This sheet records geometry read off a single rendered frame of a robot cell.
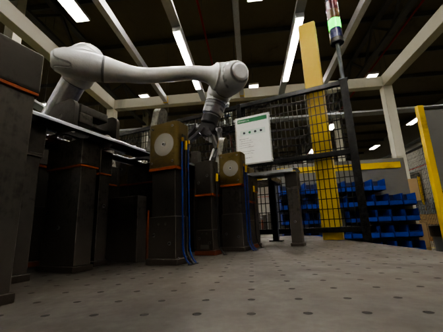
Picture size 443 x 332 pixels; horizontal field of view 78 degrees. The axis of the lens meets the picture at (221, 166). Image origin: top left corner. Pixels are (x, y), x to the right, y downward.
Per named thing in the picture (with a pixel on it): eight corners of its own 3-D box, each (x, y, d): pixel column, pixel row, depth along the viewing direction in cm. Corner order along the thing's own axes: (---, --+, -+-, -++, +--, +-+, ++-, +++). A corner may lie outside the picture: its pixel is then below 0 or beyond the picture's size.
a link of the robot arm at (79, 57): (101, 52, 97) (106, 49, 109) (43, 40, 92) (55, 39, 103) (100, 89, 103) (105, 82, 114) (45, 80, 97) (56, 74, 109)
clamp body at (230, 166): (253, 252, 88) (247, 149, 96) (220, 252, 93) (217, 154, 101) (260, 251, 94) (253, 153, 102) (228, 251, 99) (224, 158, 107)
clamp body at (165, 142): (187, 268, 58) (186, 116, 66) (144, 267, 63) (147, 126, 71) (202, 264, 64) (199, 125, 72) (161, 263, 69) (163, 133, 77)
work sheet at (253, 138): (273, 161, 157) (269, 111, 164) (236, 166, 166) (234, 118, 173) (273, 161, 159) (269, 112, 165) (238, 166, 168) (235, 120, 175)
